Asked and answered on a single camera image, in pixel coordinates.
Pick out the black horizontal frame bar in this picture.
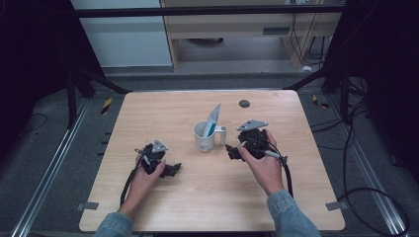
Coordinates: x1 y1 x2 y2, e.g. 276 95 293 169
73 4 345 19

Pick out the aluminium floor rail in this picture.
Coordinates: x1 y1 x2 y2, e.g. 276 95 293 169
325 95 411 237
9 98 91 237

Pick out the person's right hand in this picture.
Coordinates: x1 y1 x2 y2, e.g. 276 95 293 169
237 128 287 198

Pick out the white cup with handle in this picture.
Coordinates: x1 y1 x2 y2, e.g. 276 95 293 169
192 119 228 153

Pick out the thin black floor cable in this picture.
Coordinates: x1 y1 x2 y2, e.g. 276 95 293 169
20 113 48 135

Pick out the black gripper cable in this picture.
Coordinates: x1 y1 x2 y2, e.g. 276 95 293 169
253 139 294 199
120 148 147 207

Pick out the light wooden desk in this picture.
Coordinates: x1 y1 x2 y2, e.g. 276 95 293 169
159 0 344 72

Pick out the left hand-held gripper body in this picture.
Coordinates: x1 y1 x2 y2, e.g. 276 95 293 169
133 139 169 177

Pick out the yellow and black tape strip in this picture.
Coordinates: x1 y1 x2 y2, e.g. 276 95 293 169
311 94 330 110
100 97 114 116

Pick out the black looped floor cable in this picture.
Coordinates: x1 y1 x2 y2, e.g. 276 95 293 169
336 98 410 237

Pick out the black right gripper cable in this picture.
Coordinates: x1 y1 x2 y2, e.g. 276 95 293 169
253 139 294 199

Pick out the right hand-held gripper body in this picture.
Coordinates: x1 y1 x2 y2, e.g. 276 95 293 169
236 118 277 161

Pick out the black curtain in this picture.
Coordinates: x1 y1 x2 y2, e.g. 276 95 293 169
324 0 419 186
0 0 104 162

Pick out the black metal stand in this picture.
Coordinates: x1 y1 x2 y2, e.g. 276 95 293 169
283 62 353 125
64 63 132 130

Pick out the white cabinet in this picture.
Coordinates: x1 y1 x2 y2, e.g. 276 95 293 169
69 0 174 69

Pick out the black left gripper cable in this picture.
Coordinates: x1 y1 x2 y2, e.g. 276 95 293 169
120 148 147 207

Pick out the person's left hand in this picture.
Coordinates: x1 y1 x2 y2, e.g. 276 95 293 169
126 155 167 207

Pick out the white and teal toothpaste tube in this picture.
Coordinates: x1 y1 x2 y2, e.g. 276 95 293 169
203 103 222 138

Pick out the grey metal table bracket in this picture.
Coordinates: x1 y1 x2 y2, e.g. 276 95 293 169
325 200 350 212
76 201 100 211

